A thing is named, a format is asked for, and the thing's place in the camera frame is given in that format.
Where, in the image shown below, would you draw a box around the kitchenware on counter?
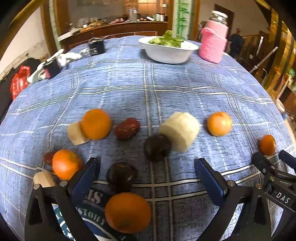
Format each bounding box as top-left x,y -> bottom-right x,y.
69,8 -> 168,32

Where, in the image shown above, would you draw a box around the large pale peeled chunk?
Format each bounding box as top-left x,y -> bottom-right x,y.
159,112 -> 200,153

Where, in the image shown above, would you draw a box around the white glove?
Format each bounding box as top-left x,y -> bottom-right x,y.
27,62 -> 50,84
57,49 -> 82,67

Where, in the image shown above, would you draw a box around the orange mandarin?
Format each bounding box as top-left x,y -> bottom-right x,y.
52,149 -> 82,181
80,109 -> 112,140
207,112 -> 232,137
105,192 -> 151,234
259,134 -> 277,156

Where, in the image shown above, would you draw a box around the dark cloth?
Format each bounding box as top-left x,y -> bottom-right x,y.
0,58 -> 42,121

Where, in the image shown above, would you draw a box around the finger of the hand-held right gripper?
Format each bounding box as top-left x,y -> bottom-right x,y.
279,150 -> 296,173
252,152 -> 281,183

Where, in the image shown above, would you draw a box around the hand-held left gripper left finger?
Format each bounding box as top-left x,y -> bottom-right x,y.
24,157 -> 102,241

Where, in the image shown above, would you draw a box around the golden wooden cabinet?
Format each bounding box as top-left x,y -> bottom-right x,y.
261,9 -> 296,112

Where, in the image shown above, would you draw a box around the small pale peeled chunk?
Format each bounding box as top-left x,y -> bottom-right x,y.
33,171 -> 57,188
67,122 -> 89,146

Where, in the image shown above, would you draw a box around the white bowl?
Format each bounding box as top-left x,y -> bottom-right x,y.
138,36 -> 200,64

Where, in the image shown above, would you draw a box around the red date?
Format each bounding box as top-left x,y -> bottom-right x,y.
114,118 -> 140,140
43,152 -> 57,165

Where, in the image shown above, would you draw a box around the metal pole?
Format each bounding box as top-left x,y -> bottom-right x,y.
248,46 -> 279,72

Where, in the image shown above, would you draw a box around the bottle in pink knit sleeve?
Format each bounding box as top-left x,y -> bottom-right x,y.
199,10 -> 230,64

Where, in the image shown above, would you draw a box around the black pouch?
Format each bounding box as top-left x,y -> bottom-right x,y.
44,58 -> 62,79

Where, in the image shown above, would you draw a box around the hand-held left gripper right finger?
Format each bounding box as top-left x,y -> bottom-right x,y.
194,158 -> 273,241

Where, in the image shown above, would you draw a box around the dark brown chestnut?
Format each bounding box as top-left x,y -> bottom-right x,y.
106,162 -> 139,193
144,134 -> 172,162

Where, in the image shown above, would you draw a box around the red plastic bag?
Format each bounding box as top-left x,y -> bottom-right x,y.
10,66 -> 31,100

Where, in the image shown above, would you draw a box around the black cup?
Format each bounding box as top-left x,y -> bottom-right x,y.
89,37 -> 105,56

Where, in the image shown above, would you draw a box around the bamboo print wall panel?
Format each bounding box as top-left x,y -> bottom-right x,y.
177,0 -> 190,40

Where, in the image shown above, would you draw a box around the wooden counter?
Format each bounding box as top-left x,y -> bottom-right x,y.
57,21 -> 169,50

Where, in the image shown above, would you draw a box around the blue plaid tablecloth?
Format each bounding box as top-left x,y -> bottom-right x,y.
0,35 -> 289,241

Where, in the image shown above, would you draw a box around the green leafy vegetables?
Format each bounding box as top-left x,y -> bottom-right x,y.
148,30 -> 185,48

